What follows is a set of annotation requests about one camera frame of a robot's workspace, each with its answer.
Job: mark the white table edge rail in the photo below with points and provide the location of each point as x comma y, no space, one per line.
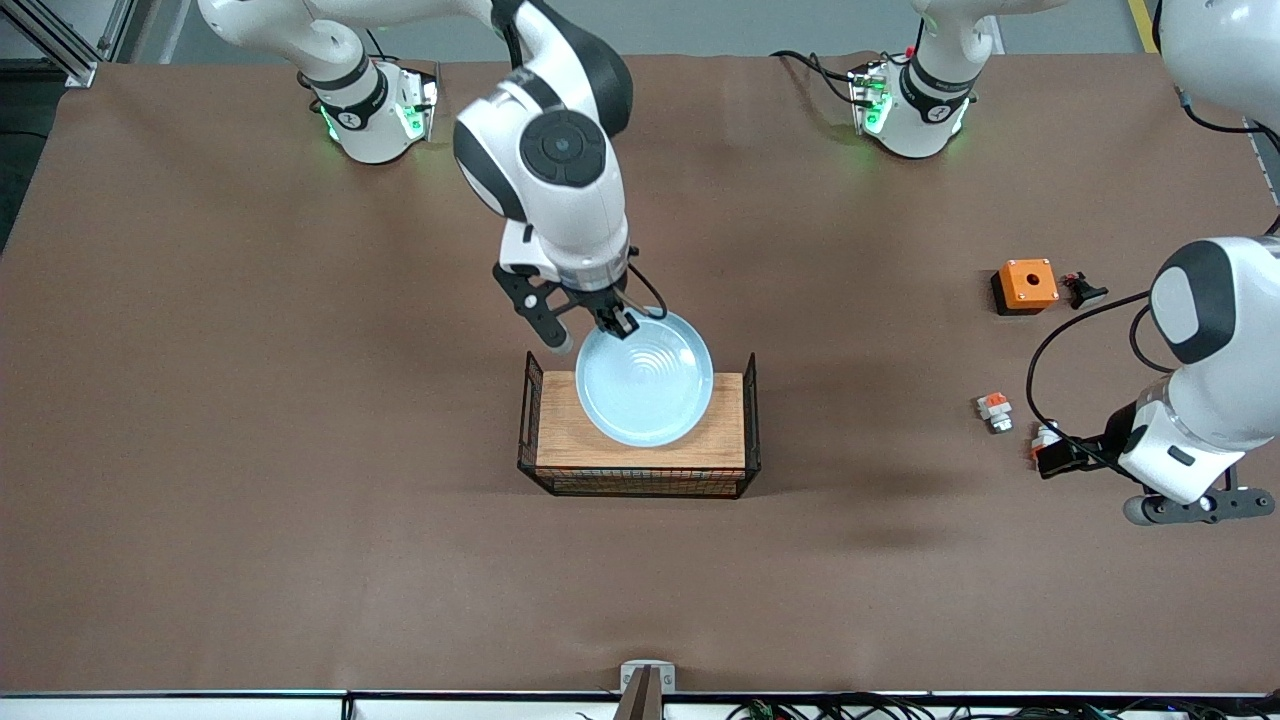
200,708

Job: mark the white orange push button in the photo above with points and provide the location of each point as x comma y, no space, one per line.
1045,434

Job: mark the brown table cover sheet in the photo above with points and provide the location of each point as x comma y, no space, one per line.
300,550

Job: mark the thin aluminium frame profile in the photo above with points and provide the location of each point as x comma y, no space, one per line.
115,28

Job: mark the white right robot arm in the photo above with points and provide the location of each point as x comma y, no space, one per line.
560,190

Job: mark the small white orange contact block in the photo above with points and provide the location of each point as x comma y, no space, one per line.
995,410

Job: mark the slanted aluminium frame profile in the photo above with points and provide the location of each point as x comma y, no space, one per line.
55,45

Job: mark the light blue round plate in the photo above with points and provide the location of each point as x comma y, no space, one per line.
645,390

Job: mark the orange button box with hole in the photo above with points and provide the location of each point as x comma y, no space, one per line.
1027,284

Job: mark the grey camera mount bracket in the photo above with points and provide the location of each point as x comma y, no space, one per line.
647,685

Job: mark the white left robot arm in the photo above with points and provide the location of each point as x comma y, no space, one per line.
1210,400

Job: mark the black push button head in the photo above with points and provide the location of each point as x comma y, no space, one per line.
1083,292

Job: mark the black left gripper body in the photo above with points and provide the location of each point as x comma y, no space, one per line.
1091,445

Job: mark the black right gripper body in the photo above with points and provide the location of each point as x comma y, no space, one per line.
601,303

